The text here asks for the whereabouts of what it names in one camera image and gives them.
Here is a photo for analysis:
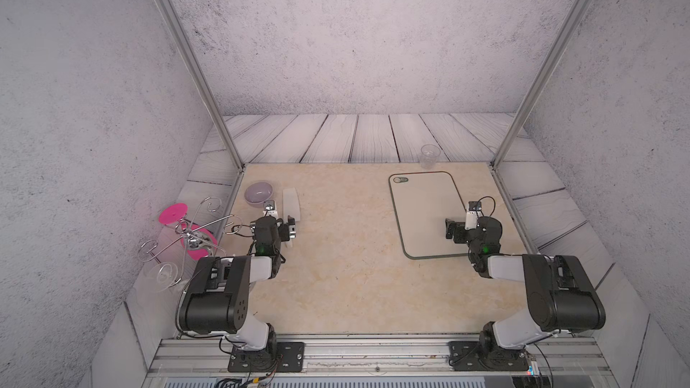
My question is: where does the white knife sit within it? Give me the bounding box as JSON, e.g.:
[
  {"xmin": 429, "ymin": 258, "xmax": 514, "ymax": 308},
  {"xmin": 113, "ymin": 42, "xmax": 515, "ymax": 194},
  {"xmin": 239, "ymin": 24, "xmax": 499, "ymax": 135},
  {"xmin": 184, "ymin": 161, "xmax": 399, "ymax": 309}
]
[{"xmin": 282, "ymin": 188, "xmax": 301, "ymax": 222}]

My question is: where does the white green-edged cutting board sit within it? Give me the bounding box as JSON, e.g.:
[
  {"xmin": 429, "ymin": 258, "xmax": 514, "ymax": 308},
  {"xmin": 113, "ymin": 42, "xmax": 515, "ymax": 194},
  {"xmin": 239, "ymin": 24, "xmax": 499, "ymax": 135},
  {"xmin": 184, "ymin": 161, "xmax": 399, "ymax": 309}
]
[{"xmin": 388, "ymin": 172, "xmax": 467, "ymax": 260}]

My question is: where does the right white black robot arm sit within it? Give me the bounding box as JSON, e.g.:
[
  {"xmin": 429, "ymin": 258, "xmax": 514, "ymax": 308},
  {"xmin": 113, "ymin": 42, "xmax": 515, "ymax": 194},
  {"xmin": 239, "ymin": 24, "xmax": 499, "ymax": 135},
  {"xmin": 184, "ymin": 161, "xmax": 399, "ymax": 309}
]
[{"xmin": 446, "ymin": 212, "xmax": 607, "ymax": 372}]

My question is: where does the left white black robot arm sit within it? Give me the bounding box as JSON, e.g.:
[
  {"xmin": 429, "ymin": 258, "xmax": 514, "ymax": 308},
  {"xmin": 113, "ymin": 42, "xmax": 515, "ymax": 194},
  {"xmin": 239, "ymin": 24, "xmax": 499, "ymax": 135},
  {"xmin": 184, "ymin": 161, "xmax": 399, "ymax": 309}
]
[{"xmin": 176, "ymin": 216, "xmax": 296, "ymax": 373}]

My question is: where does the purple bowl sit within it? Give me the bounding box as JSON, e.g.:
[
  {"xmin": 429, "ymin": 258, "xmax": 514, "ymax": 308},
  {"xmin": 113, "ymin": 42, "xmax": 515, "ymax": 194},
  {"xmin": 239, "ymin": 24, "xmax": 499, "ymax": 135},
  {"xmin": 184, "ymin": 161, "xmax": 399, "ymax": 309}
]
[{"xmin": 244, "ymin": 181, "xmax": 273, "ymax": 208}]

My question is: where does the clear plastic cup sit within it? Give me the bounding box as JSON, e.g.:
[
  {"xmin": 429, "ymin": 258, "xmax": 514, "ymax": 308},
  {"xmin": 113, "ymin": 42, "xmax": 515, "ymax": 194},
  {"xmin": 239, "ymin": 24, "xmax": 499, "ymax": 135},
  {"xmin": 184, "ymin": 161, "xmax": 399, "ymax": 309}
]
[{"xmin": 420, "ymin": 145, "xmax": 441, "ymax": 170}]

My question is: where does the pink plastic wine glass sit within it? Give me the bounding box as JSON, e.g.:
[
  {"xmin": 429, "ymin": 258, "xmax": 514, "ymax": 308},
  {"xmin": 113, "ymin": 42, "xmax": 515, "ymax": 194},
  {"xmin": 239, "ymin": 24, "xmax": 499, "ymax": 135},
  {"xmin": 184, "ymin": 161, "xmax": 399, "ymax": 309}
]
[{"xmin": 158, "ymin": 203, "xmax": 217, "ymax": 260}]

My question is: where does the clear wine glass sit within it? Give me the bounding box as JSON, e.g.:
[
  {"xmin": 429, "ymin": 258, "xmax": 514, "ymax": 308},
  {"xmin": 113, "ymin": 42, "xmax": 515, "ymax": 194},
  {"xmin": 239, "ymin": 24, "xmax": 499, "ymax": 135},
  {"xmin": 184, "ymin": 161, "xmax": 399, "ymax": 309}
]
[{"xmin": 143, "ymin": 262, "xmax": 180, "ymax": 294}]

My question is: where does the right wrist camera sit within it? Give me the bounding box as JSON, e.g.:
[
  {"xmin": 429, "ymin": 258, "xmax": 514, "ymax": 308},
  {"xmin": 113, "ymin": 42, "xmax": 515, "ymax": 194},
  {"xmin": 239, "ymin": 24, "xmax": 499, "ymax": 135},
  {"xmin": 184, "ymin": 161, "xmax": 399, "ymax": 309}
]
[{"xmin": 465, "ymin": 201, "xmax": 483, "ymax": 230}]

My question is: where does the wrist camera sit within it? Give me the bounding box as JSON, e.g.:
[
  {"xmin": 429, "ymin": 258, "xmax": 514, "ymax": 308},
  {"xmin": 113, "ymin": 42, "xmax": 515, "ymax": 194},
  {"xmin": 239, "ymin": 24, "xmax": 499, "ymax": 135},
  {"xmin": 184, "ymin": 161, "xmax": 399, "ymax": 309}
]
[
  {"xmin": 263, "ymin": 200, "xmax": 280, "ymax": 219},
  {"xmin": 465, "ymin": 201, "xmax": 483, "ymax": 230}
]

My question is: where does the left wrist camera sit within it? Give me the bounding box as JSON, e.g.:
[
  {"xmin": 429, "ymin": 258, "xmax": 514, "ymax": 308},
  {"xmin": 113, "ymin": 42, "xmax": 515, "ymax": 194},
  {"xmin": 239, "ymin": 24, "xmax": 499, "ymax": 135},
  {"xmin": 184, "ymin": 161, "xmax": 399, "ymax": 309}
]
[{"xmin": 263, "ymin": 200, "xmax": 280, "ymax": 219}]

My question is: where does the metal wire glass rack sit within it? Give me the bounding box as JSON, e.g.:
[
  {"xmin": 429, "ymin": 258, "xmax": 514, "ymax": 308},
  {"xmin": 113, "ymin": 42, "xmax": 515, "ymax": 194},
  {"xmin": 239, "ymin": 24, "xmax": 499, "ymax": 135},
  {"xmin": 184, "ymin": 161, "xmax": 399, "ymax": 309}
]
[{"xmin": 137, "ymin": 196, "xmax": 236, "ymax": 292}]

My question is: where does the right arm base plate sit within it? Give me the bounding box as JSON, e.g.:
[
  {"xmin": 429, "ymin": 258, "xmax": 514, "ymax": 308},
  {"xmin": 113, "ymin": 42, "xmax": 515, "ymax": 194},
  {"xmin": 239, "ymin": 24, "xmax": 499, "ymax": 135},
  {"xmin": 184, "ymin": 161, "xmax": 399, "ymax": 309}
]
[{"xmin": 448, "ymin": 341, "xmax": 530, "ymax": 372}]

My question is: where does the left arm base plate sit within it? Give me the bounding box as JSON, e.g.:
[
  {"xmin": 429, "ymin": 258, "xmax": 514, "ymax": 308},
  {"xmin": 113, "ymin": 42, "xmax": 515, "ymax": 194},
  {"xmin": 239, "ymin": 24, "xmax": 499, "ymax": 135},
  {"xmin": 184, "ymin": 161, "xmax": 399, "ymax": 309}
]
[{"xmin": 227, "ymin": 341, "xmax": 305, "ymax": 374}]

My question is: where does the aluminium mounting rail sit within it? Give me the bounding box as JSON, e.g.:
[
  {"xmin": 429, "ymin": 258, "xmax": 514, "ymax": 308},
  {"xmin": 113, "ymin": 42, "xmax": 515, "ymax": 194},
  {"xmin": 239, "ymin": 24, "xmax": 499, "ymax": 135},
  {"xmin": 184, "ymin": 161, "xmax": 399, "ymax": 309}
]
[{"xmin": 144, "ymin": 333, "xmax": 618, "ymax": 387}]

